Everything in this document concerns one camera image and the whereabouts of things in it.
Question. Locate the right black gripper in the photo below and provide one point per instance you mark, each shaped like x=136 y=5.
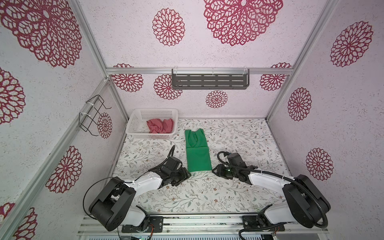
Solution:
x=219 y=171

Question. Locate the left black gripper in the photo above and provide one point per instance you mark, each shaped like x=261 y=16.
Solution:
x=184 y=175

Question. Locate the green tank top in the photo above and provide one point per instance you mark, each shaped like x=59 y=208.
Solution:
x=197 y=150

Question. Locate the pink red tank top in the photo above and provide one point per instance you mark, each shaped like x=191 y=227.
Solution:
x=158 y=126

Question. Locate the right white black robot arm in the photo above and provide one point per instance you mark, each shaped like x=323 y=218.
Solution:
x=304 y=203

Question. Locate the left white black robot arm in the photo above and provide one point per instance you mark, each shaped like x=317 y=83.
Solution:
x=113 y=207

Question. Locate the white plastic laundry basket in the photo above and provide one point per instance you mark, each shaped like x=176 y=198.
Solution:
x=137 y=125

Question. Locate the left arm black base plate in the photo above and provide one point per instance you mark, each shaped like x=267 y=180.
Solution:
x=151 y=224

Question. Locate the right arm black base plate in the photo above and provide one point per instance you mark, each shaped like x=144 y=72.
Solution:
x=255 y=222

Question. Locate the aluminium front rail frame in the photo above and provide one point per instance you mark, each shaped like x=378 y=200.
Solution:
x=222 y=226

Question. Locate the dark grey wall shelf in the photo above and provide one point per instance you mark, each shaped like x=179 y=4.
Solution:
x=210 y=81

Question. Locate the black wire wall rack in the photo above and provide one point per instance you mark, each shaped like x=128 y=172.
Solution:
x=89 y=116

